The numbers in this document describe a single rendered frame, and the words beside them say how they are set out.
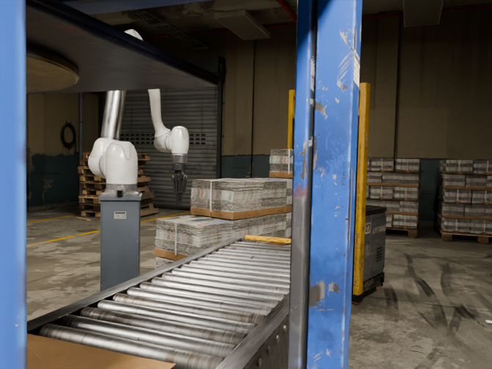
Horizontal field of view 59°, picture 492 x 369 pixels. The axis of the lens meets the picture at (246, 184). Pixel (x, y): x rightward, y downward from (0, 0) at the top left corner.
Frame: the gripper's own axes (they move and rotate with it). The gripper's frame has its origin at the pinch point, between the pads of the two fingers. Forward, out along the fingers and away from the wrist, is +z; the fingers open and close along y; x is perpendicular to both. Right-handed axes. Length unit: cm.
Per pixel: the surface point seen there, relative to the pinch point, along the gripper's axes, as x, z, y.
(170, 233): 1.3, 20.7, 5.5
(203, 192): -27.1, -2.1, 7.1
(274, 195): -71, 0, -17
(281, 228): -80, 23, -17
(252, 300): 76, 17, -113
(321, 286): 118, -5, -158
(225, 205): -26.2, 4.2, -13.0
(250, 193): -42.1, -2.7, -18.9
